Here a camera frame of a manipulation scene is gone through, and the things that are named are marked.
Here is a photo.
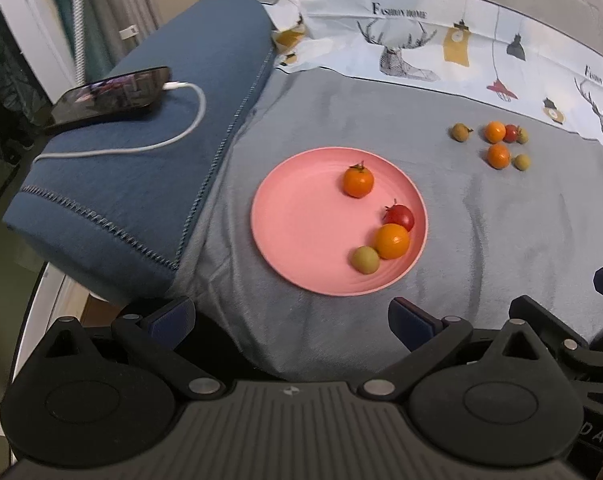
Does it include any yellow-green longan bottom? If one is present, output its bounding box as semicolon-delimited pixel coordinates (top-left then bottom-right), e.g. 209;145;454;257
350;246;381;275

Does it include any yellow-green longan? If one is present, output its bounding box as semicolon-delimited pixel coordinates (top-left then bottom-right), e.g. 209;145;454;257
513;154;531;171
515;127;529;144
350;246;381;275

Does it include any orange tomato with stem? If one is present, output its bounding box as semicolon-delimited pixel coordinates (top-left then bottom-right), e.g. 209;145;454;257
341;162;375;198

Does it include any orange tomato on plate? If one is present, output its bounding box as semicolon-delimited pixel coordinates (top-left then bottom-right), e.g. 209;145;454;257
373;223;410;260

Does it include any red cherry tomato on plate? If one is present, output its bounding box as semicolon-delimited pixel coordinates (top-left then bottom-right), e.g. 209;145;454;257
383;202;415;232

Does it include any pink round plate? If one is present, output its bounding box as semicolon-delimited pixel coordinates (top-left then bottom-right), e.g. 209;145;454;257
250;146;428;297

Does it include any red cherry tomato in pile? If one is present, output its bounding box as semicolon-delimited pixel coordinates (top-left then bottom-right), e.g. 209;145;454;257
503;124;519;143

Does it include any orange tomato top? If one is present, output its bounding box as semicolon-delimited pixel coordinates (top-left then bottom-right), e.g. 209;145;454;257
484;122;507;144

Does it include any grey printed sofa cover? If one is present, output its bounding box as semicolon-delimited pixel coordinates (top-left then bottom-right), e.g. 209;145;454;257
173;0;603;380

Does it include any black smartphone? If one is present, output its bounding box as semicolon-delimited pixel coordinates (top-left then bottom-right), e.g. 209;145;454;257
44;66;172;134

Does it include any grey curtain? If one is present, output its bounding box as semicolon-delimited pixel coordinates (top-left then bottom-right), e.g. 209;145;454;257
54;0;162;81

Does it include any white charging cable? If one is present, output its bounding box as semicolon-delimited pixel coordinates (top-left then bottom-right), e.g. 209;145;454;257
32;80;208;164

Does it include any white door frame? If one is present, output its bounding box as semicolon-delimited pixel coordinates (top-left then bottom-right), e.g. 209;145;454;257
0;0;76;102

